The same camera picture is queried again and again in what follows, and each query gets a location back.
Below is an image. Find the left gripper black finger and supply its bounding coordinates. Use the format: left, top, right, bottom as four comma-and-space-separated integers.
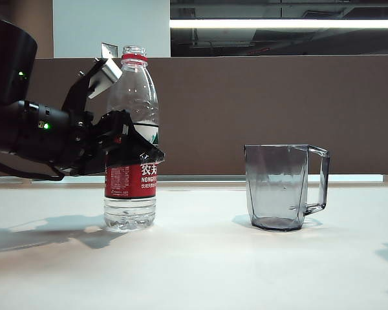
100, 109, 166, 169

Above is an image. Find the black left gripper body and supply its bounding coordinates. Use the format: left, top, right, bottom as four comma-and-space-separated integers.
63, 111, 109, 177

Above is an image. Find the clear water bottle red label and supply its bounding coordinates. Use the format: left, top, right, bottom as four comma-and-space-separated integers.
103, 45, 160, 233

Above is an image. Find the grey transparent faceted plastic mug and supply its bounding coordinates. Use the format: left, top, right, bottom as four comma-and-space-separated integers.
244, 144, 330, 232

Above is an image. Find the beige round column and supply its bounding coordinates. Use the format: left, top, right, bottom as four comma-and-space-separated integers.
9, 0, 54, 59

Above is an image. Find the brown desk partition screen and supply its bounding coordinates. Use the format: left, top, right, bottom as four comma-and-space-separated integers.
25, 57, 388, 178

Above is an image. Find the long white ceiling light strip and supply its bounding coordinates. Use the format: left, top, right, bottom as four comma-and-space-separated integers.
169, 19, 388, 29

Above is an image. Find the black wrist camera mount bracket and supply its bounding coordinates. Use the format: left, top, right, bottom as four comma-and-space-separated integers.
61, 57, 117, 114

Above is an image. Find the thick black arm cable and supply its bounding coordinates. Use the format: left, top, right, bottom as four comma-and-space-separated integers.
0, 154, 65, 181

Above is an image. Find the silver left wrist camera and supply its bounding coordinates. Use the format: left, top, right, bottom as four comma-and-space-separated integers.
87, 57, 123, 99

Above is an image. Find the silver partition base rail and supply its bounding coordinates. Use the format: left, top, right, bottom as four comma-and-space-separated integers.
156, 174, 385, 183

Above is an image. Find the small silver wall plate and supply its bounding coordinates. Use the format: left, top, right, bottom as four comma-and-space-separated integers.
100, 41, 118, 59

